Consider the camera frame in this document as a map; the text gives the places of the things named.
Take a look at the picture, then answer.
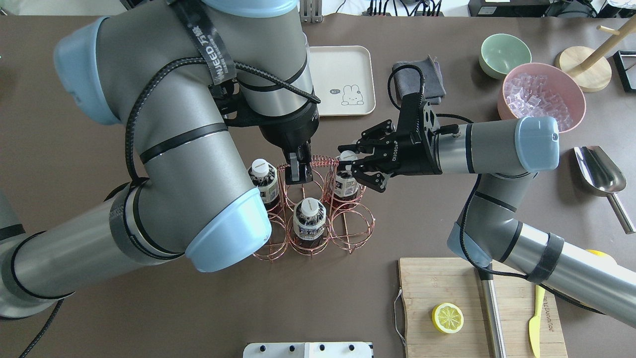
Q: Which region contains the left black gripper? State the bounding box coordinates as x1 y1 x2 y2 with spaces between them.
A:
214 82 319 185

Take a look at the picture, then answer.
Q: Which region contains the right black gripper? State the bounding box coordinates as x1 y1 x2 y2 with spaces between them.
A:
337 93 442 193

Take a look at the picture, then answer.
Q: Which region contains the copper wire bottle basket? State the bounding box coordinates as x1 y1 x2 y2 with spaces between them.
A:
254 156 376 262

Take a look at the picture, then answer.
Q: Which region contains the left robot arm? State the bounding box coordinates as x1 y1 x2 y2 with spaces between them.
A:
1 0 319 358

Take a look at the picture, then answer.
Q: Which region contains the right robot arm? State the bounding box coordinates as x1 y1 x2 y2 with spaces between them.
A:
337 93 636 326

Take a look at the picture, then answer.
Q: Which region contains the tea bottle white cap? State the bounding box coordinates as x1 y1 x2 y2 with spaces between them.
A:
292 197 326 249

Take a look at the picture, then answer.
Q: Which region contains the grey folded cloth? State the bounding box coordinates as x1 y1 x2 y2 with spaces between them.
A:
392 55 447 105

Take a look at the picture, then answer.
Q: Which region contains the cream rabbit tray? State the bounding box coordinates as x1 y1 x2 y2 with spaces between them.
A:
309 45 376 117

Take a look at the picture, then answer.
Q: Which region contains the bamboo cutting board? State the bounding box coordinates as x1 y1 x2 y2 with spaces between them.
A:
398 257 568 358

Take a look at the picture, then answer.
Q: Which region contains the green bowl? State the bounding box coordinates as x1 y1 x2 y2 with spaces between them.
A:
478 33 532 79

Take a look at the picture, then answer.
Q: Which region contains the half lemon slice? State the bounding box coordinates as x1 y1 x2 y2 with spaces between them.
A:
431 303 464 335

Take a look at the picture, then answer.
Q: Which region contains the pink bowl with ice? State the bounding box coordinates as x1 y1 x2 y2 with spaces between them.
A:
497 63 586 133

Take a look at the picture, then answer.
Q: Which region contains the steel muddler black tip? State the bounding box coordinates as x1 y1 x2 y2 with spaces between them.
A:
477 264 507 358

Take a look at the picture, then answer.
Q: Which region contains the metal ice scoop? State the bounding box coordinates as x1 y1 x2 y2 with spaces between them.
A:
574 145 635 234

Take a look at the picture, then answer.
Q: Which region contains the yellow plastic knife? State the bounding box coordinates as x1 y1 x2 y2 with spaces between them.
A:
528 285 546 358

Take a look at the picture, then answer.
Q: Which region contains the upper yellow lemon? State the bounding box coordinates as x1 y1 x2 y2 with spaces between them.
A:
586 249 611 258

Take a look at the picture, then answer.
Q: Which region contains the black stand object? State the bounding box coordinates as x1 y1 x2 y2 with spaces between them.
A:
612 50 636 93

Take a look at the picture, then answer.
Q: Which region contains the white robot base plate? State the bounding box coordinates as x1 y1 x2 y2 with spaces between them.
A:
242 341 375 358

